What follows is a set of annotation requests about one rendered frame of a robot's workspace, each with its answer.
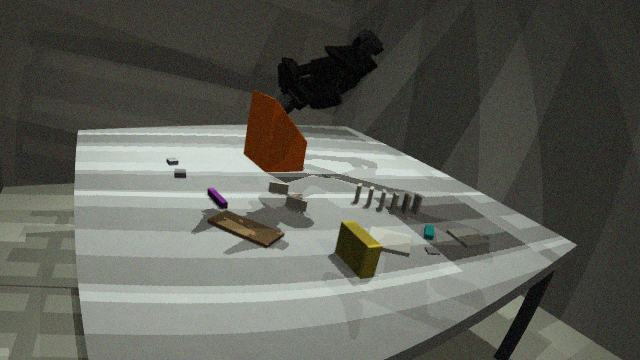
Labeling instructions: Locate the purple rectangular block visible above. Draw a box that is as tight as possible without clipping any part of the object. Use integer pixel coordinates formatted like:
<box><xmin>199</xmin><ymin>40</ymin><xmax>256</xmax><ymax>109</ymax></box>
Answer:
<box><xmin>207</xmin><ymin>188</ymin><xmax>228</xmax><ymax>209</ymax></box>

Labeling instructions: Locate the cyan rectangular block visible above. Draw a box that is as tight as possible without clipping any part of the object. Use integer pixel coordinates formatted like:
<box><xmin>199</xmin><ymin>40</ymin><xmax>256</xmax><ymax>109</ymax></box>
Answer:
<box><xmin>424</xmin><ymin>224</ymin><xmax>434</xmax><ymax>241</ymax></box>

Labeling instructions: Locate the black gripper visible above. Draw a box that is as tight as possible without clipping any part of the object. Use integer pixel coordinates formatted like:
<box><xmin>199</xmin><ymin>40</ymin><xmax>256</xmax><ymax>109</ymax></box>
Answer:
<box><xmin>278</xmin><ymin>45</ymin><xmax>365</xmax><ymax>90</ymax></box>

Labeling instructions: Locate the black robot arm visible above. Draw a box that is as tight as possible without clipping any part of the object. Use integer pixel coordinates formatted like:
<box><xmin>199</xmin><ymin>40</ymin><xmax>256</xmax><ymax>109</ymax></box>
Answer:
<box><xmin>277</xmin><ymin>28</ymin><xmax>384</xmax><ymax>115</ymax></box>

